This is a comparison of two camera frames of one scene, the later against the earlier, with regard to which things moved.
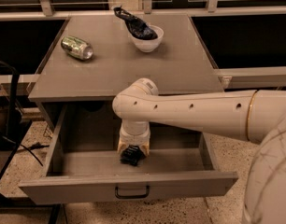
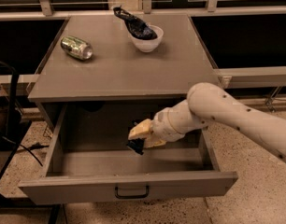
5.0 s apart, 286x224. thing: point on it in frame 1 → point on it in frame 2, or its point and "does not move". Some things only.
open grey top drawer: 84,164 does not move
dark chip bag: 138,28 does not move
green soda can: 77,48 does not move
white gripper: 135,138 → 162,127
